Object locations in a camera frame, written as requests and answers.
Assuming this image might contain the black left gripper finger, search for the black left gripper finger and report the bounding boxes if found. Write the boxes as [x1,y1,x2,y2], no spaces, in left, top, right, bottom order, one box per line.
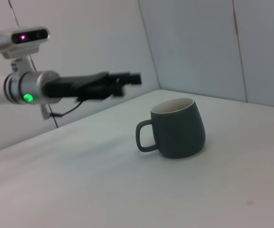
[105,71,142,85]
[78,83,126,102]

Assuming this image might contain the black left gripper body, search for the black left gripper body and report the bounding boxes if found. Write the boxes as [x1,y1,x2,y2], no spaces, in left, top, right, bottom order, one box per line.
[42,72,110,103]

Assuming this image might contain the grey ceramic mug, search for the grey ceramic mug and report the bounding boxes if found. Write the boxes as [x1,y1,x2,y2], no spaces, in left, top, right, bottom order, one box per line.
[135,97,206,160]

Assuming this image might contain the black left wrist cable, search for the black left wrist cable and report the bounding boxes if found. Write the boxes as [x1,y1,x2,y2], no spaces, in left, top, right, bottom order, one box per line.
[49,99,83,117]

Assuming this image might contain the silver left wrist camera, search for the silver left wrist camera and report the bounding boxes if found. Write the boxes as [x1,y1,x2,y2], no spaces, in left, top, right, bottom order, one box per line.
[0,26,51,75]

